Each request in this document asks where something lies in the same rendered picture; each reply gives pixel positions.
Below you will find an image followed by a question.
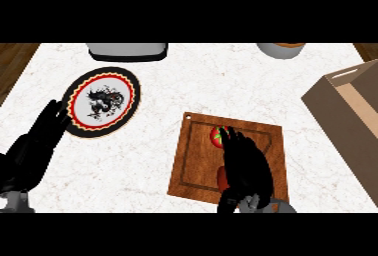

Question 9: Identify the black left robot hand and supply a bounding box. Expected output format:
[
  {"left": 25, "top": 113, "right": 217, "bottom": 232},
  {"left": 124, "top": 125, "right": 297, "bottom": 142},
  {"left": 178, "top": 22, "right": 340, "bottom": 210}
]
[{"left": 0, "top": 98, "right": 73, "bottom": 194}]

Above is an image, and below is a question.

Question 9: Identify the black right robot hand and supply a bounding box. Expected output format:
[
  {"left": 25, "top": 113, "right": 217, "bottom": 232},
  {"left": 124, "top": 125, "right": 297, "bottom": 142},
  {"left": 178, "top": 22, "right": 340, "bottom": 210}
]
[{"left": 216, "top": 125, "right": 274, "bottom": 214}]

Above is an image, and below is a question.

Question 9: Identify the brown wooden cutting board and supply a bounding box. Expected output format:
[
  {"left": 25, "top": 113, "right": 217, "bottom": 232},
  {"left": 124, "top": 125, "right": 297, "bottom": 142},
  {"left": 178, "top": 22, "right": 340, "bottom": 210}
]
[{"left": 166, "top": 111, "right": 291, "bottom": 212}]

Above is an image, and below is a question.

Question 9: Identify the brown cardboard box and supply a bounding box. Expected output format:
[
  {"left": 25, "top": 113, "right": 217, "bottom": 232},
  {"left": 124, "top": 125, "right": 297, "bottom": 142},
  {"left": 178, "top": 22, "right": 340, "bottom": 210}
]
[{"left": 300, "top": 58, "right": 378, "bottom": 208}]

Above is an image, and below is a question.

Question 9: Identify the black rimmed patterned plate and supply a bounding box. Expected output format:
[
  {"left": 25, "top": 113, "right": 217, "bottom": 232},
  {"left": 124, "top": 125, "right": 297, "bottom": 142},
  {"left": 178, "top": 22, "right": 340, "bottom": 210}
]
[{"left": 61, "top": 66, "right": 144, "bottom": 139}]

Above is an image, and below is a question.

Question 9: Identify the grey round pot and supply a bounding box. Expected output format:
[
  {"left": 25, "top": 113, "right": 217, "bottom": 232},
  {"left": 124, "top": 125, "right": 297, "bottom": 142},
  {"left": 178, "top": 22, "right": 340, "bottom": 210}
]
[{"left": 256, "top": 43, "right": 308, "bottom": 61}]

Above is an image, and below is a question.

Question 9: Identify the grey and black appliance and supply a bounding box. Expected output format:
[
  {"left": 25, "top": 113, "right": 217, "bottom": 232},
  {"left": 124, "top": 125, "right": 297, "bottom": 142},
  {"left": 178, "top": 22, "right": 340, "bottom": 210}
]
[{"left": 85, "top": 43, "right": 170, "bottom": 63}]

